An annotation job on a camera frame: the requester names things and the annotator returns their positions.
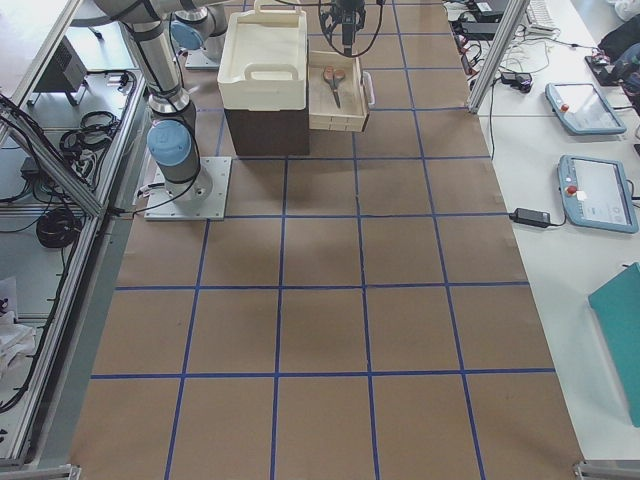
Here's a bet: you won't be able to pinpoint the near teach pendant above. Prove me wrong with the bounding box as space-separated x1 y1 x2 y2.
557 155 639 234

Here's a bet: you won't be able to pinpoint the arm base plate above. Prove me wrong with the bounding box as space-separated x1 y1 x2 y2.
185 49 222 70
143 157 232 221

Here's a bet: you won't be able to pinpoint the black power adapter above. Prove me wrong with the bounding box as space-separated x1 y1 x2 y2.
509 208 551 228

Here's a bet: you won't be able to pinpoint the far teach pendant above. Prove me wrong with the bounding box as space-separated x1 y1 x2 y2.
545 83 627 135

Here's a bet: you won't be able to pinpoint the cream plastic tray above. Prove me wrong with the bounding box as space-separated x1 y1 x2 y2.
217 1 307 111

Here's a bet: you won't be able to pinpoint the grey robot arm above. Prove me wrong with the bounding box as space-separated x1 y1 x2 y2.
170 4 228 62
96 1 310 185

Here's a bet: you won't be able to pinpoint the brown gridded table mat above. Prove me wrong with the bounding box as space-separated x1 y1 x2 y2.
70 1 581 479

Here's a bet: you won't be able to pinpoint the aluminium frame post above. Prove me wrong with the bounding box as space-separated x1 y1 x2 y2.
467 0 529 114

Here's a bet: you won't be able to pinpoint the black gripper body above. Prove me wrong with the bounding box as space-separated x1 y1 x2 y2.
332 0 366 25

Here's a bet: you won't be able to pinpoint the teal box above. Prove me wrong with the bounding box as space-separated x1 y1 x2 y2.
588 262 639 427

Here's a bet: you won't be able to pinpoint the light wooden drawer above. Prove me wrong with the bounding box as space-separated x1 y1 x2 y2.
307 50 375 132

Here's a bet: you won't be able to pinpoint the grey orange scissors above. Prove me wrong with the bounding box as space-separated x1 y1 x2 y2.
322 65 346 109

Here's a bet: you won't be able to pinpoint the grey metal box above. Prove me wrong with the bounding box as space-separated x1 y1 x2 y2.
27 36 88 106

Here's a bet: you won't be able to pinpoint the teach pendant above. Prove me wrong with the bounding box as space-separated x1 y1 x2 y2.
557 155 639 234
545 83 627 135

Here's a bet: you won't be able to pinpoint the dark brown wooden cabinet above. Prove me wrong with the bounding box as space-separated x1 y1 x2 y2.
224 108 310 157

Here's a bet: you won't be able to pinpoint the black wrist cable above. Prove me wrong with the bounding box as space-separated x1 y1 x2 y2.
318 0 389 57

